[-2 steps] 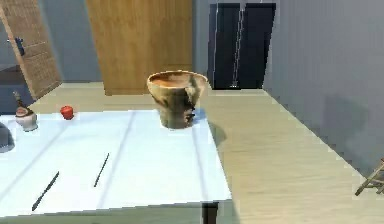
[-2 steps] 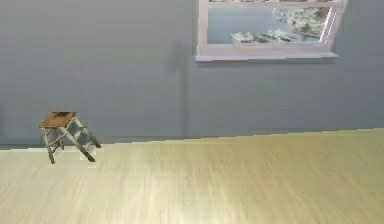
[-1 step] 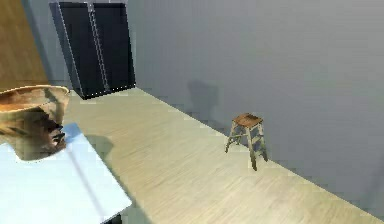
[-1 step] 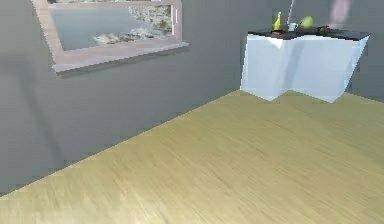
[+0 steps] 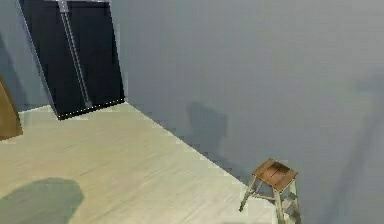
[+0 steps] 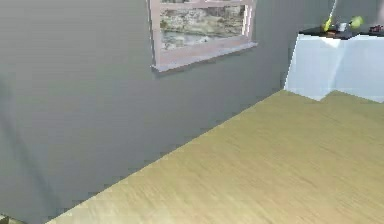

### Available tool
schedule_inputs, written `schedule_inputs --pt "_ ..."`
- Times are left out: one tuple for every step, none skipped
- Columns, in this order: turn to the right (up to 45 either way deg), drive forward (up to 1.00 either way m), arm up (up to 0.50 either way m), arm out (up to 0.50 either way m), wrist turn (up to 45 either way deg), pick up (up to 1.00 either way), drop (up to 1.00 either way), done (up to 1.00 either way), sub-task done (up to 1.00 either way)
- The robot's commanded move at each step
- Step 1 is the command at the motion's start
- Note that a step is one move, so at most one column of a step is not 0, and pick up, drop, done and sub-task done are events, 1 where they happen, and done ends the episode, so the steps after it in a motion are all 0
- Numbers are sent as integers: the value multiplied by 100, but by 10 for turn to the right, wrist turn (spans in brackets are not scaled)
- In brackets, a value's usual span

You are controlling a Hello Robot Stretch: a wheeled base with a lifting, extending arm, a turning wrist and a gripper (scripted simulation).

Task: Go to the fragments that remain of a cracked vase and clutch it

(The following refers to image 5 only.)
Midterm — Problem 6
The brown wooden step stool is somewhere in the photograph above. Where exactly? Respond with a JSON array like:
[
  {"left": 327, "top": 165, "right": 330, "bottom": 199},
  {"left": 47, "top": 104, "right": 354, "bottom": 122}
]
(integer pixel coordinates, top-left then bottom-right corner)
[{"left": 238, "top": 158, "right": 302, "bottom": 224}]

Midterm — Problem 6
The brown wooden cupboard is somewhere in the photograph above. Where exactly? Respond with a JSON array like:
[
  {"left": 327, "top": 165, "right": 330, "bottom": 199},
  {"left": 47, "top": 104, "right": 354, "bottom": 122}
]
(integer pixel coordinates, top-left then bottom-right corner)
[{"left": 0, "top": 75, "right": 24, "bottom": 141}]

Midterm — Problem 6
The grey fridge handle bar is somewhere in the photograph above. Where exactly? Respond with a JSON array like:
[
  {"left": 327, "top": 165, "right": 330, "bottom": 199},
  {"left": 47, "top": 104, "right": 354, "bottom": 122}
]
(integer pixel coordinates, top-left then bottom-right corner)
[{"left": 57, "top": 0, "right": 94, "bottom": 109}]

